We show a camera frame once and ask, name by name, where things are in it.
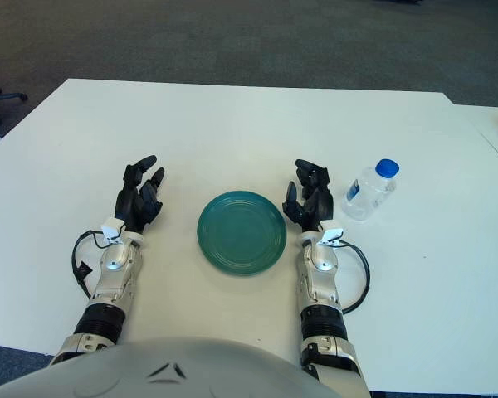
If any clear bottle with blue cap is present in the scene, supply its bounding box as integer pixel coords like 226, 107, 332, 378
340, 158, 401, 221

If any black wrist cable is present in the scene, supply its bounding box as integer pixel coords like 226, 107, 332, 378
71, 230, 109, 299
334, 239, 372, 315

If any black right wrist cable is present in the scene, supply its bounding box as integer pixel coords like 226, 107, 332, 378
334, 239, 372, 315

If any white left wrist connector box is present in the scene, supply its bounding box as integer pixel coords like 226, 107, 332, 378
100, 218, 125, 244

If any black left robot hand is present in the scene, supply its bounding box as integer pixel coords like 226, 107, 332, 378
115, 154, 166, 233

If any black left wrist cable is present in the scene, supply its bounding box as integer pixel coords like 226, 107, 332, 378
71, 230, 109, 299

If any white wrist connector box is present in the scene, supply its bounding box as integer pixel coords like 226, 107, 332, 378
321, 221, 344, 245
100, 218, 125, 244

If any white right wrist connector box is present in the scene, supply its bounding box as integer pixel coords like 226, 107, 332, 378
321, 221, 344, 245

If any green round plate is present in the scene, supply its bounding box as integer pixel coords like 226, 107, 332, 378
197, 190, 288, 278

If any black office chair base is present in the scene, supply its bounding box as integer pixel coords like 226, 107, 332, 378
0, 45, 29, 125

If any grey robot torso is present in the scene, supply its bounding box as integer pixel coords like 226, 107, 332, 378
0, 336, 370, 398

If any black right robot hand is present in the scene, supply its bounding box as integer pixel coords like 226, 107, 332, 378
282, 158, 334, 233

